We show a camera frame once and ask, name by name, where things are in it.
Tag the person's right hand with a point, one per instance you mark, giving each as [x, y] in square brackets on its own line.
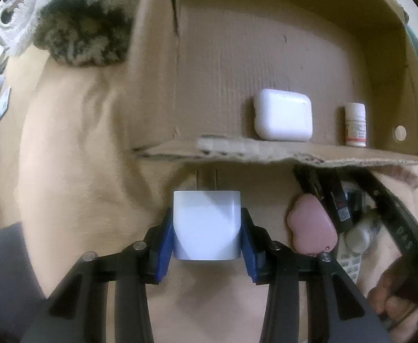
[387, 300]

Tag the pink cloud-shaped case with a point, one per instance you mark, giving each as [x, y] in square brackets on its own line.
[309, 225]

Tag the fuzzy spotted blanket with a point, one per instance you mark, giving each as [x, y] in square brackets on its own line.
[80, 25]

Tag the white pill bottle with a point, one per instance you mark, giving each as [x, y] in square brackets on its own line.
[355, 125]

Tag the white washing machine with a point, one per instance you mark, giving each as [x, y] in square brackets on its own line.
[3, 18]

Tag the white earbuds case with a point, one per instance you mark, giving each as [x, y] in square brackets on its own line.
[284, 114]

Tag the small white bottle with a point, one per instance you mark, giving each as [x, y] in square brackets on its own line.
[361, 234]

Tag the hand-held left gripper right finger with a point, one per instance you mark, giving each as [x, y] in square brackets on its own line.
[249, 252]

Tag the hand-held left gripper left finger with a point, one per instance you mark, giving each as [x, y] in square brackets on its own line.
[162, 248]

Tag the cardboard box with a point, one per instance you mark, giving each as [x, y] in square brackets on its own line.
[248, 60]

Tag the grey cloth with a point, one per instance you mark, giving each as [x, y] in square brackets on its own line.
[5, 286]

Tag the white charger plug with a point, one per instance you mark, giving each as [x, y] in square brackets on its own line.
[205, 225]

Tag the white remote control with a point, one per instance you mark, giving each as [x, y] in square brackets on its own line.
[350, 264]

